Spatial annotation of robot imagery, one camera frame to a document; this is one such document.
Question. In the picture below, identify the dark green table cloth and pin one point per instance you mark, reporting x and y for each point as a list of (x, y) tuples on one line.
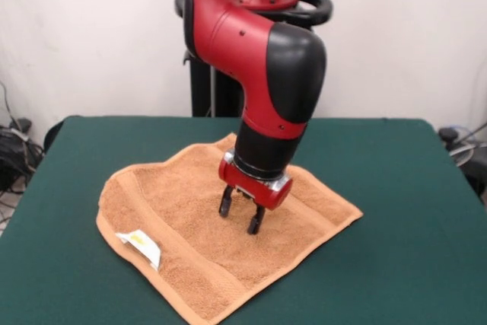
[(399, 256)]

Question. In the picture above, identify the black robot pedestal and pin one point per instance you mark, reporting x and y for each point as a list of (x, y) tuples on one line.
[(201, 89)]

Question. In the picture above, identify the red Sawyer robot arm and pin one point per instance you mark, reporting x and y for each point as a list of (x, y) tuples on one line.
[(258, 55)]

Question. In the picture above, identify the small black oval device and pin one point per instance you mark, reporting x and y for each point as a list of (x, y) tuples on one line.
[(449, 134)]

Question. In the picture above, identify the orange terry towel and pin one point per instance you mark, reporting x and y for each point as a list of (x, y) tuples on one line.
[(190, 218)]

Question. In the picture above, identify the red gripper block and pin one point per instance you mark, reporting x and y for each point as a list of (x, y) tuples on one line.
[(251, 188)]

